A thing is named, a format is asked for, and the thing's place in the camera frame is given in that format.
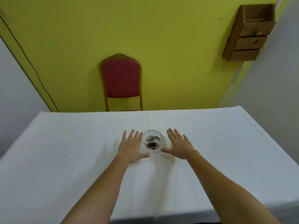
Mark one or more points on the white tablecloth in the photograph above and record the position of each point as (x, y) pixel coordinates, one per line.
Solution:
(58, 160)

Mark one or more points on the person's right thumb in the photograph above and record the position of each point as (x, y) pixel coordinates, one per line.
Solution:
(166, 150)

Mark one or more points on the person's left little finger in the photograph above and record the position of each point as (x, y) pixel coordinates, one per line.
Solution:
(124, 136)

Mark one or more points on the brown wooden crate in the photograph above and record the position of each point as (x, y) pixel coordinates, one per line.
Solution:
(251, 32)

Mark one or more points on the person's right hand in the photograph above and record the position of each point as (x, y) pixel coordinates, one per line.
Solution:
(179, 148)

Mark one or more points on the person's right middle finger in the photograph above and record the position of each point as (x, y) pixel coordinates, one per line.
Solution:
(177, 135)

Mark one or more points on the red padded chair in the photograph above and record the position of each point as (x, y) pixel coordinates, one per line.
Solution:
(121, 76)

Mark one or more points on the person's left middle finger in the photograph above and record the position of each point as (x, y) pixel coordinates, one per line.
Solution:
(136, 137)

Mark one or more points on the dark brown crumbs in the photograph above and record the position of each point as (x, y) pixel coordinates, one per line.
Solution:
(152, 144)

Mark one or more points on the person's left forearm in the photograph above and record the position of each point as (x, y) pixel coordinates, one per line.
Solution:
(102, 193)

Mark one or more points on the person's left hand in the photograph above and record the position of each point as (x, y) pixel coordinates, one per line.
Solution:
(130, 150)

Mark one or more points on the clear glass bowl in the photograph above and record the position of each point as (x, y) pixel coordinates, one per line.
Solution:
(153, 140)

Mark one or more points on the person's left thumb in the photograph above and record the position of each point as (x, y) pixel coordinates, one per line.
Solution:
(143, 156)

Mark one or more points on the person's right forearm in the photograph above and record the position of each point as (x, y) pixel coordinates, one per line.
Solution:
(224, 188)

